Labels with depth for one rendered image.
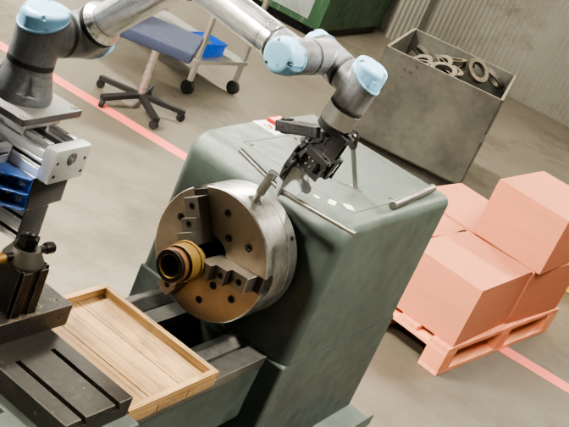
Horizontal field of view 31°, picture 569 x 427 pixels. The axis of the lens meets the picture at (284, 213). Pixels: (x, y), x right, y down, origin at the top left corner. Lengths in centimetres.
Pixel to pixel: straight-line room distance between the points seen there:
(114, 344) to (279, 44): 74
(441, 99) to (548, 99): 414
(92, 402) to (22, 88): 89
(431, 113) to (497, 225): 190
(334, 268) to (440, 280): 233
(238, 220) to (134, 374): 40
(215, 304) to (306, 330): 24
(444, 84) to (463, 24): 428
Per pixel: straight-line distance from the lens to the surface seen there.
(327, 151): 218
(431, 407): 450
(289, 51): 203
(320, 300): 242
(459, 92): 686
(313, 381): 273
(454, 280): 465
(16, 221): 260
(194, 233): 228
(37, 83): 255
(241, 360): 245
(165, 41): 592
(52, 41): 252
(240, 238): 229
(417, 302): 475
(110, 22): 255
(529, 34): 1094
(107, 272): 440
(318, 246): 237
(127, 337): 232
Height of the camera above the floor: 209
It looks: 22 degrees down
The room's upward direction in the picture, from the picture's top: 24 degrees clockwise
